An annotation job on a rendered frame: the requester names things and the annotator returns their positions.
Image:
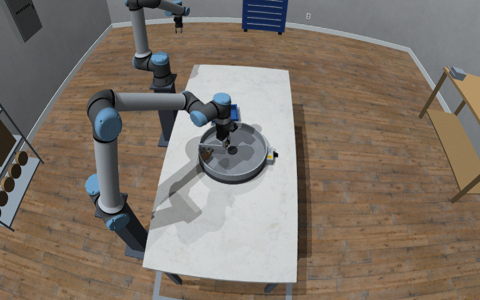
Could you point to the white table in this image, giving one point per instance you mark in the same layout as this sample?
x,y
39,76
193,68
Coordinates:
x,y
244,82

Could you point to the grey wall panel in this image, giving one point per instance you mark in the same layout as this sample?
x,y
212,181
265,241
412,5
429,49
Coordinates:
x,y
22,18

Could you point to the grey control box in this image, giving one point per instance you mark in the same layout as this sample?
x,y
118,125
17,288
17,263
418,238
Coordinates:
x,y
270,156

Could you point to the grey turntable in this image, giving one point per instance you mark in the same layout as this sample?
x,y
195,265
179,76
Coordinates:
x,y
244,165

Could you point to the wooden workbench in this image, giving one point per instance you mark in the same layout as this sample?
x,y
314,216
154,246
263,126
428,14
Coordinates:
x,y
451,140

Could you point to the blue crate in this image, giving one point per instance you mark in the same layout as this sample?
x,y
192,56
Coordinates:
x,y
235,112

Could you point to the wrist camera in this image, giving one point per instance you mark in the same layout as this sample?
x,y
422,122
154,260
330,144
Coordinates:
x,y
234,127

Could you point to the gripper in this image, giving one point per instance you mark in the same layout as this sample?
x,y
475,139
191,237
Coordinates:
x,y
223,131
178,21

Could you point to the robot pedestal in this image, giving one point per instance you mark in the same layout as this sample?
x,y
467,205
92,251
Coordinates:
x,y
167,128
134,238

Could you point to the blue drawer cabinet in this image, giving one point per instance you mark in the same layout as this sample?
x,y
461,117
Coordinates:
x,y
265,16

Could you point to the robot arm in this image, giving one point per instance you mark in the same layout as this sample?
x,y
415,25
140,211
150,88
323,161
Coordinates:
x,y
149,101
140,33

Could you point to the metal shelf unit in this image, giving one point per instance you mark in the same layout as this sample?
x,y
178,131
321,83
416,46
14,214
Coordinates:
x,y
22,186

